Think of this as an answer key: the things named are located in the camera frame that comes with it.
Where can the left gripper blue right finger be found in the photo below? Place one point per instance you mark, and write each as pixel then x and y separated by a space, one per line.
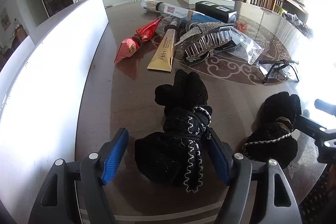
pixel 220 154

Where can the phone case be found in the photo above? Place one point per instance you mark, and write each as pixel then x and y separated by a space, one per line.
pixel 240 45

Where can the black rectangular box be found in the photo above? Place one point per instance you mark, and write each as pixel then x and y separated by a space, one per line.
pixel 219 12

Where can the white storage box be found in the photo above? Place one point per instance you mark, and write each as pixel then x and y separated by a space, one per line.
pixel 42 86

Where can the black knit glove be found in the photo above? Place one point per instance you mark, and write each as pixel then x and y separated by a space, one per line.
pixel 271 138
pixel 173 157

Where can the rhinestone hair claw clip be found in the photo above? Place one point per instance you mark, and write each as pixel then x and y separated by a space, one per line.
pixel 205 40

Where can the cotton swab bundle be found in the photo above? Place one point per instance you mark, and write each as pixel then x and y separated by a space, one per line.
pixel 153 5

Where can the wooden railing furniture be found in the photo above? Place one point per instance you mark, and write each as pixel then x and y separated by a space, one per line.
pixel 291 6

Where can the red foil packet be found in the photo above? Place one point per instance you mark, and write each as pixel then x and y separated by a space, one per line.
pixel 130 45

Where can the clear glasses black frame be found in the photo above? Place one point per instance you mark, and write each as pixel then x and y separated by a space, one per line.
pixel 278 69

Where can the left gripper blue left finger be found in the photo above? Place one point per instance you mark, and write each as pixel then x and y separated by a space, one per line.
pixel 113 154

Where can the gold cosmetic tube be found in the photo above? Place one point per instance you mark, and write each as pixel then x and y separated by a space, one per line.
pixel 162 60

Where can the blue white ointment box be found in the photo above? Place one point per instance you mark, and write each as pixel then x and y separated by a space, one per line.
pixel 185 14

